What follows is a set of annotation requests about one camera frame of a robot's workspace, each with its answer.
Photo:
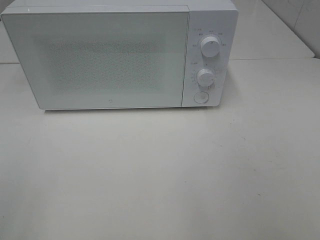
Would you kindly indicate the white timer knob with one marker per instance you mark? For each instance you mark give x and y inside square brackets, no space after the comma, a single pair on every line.
[205,77]

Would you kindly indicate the white microwave door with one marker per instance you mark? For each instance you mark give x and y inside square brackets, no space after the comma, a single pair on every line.
[101,60]

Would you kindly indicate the round door release button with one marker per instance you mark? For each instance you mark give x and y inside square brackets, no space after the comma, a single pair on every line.
[201,97]

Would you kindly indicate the white microwave oven body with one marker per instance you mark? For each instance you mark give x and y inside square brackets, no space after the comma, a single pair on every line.
[205,17]

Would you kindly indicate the upper white power knob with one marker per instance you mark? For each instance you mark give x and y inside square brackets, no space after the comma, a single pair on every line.
[210,46]

